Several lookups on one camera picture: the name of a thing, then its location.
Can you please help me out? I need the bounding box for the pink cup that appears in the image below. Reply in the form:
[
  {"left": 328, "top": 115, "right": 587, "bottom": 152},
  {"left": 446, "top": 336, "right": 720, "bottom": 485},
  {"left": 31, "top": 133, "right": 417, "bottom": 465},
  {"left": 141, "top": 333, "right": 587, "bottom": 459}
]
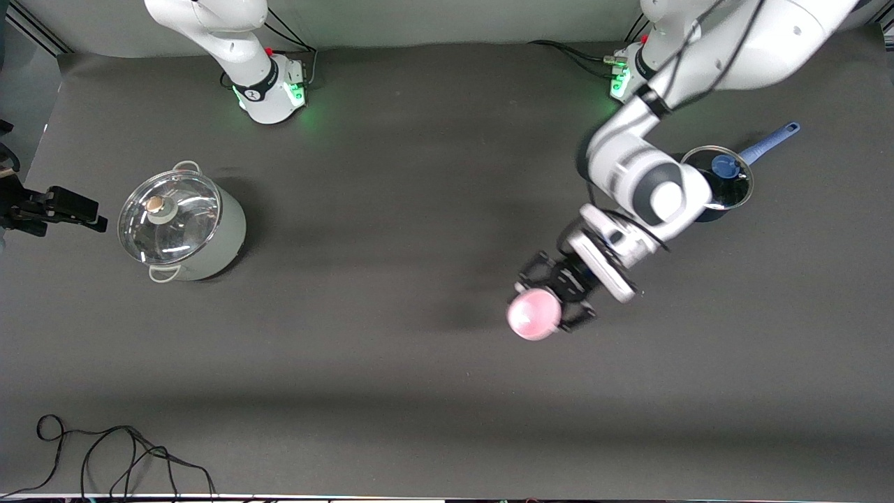
[{"left": 506, "top": 290, "right": 562, "bottom": 341}]

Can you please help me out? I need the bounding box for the glass lid with beige knob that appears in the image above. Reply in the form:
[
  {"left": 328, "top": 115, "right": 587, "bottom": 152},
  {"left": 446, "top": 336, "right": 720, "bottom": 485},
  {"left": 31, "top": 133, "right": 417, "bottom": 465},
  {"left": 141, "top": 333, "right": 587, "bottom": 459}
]
[{"left": 117, "top": 170, "right": 223, "bottom": 266}]

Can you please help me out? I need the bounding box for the dark grey table mat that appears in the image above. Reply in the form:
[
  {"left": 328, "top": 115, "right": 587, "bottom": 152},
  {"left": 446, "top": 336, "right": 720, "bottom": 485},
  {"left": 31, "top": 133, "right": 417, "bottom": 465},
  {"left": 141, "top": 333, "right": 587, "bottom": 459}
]
[{"left": 0, "top": 24, "right": 894, "bottom": 498}]

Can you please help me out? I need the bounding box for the glass lid with blue knob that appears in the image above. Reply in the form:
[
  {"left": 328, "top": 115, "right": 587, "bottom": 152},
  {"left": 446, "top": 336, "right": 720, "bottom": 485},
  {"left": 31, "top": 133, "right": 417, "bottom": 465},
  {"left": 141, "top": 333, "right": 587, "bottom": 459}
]
[{"left": 681, "top": 145, "right": 755, "bottom": 210}]

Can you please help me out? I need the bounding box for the dark blue saucepan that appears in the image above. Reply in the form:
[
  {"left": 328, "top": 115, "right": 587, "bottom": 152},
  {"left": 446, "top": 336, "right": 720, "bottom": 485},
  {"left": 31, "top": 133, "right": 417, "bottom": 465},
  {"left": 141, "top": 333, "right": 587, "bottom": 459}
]
[{"left": 681, "top": 122, "right": 802, "bottom": 223}]

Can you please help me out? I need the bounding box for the grey pot with loop handles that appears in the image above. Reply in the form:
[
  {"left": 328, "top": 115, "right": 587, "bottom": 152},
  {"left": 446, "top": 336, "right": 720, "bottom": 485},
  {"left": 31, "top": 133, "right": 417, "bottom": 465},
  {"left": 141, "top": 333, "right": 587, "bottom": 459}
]
[{"left": 117, "top": 161, "right": 247, "bottom": 284}]

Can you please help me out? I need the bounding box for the dark aluminium frame rail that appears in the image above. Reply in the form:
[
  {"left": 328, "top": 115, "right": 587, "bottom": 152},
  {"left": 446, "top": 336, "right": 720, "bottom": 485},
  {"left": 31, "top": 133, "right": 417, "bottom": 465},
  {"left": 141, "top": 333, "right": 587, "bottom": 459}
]
[{"left": 7, "top": 0, "right": 71, "bottom": 57}]

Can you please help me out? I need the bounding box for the thin black loose cable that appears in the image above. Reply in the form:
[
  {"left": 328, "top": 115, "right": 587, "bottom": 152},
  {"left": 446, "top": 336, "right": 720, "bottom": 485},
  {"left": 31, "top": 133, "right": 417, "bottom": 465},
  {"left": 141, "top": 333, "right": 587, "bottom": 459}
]
[{"left": 0, "top": 414, "right": 217, "bottom": 498}]

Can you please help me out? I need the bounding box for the black left arm base cable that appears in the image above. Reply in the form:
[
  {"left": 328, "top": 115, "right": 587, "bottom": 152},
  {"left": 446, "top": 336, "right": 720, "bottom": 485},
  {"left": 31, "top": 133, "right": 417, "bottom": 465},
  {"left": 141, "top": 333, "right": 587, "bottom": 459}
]
[{"left": 531, "top": 40, "right": 622, "bottom": 78}]

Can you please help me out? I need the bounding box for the black arm base cable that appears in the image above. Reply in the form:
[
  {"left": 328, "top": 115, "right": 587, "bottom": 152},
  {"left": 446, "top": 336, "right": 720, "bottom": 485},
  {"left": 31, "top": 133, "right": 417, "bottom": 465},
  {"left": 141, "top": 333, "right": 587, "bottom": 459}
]
[
  {"left": 262, "top": 10, "right": 318, "bottom": 88},
  {"left": 531, "top": 40, "right": 622, "bottom": 78}
]

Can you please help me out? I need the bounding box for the black right arm base cable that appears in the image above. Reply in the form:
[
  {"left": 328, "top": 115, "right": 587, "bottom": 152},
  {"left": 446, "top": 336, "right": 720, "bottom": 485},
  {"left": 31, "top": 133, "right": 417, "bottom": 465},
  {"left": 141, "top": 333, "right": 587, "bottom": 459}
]
[{"left": 262, "top": 10, "right": 318, "bottom": 88}]

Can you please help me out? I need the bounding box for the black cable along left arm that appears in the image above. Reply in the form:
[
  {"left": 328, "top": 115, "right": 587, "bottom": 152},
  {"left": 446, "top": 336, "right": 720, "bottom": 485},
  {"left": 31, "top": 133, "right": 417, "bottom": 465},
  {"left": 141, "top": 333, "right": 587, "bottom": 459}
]
[{"left": 653, "top": 0, "right": 765, "bottom": 109}]

